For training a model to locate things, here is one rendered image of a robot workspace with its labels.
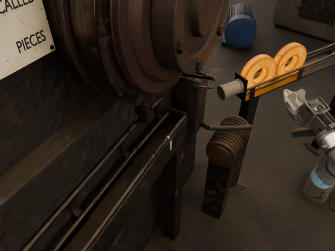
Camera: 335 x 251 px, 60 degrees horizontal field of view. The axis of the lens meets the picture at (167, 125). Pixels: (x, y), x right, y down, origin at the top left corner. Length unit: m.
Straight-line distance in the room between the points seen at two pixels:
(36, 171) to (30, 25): 0.27
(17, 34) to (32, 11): 0.05
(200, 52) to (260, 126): 1.46
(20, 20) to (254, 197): 1.41
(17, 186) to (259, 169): 1.42
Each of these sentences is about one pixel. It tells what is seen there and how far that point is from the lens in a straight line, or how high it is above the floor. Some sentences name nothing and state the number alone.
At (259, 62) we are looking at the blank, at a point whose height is 0.77.
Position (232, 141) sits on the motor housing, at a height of 0.53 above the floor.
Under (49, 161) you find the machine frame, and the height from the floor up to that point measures 0.87.
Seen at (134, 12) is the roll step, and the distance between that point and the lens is 0.50.
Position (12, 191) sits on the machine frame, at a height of 0.87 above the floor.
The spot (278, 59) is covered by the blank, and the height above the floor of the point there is 0.75.
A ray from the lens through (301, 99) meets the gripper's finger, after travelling 1.11.
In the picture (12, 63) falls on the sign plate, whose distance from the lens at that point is 0.56.
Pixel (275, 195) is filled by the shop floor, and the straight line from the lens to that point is 1.71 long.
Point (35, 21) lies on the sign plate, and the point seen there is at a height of 1.12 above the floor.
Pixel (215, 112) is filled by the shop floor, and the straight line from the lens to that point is 2.13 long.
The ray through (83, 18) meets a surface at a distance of 0.50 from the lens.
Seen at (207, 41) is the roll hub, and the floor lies 1.02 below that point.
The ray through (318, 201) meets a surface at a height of 0.03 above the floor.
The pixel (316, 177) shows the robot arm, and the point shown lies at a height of 0.53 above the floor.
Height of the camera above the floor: 1.32
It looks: 41 degrees down
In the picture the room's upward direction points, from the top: straight up
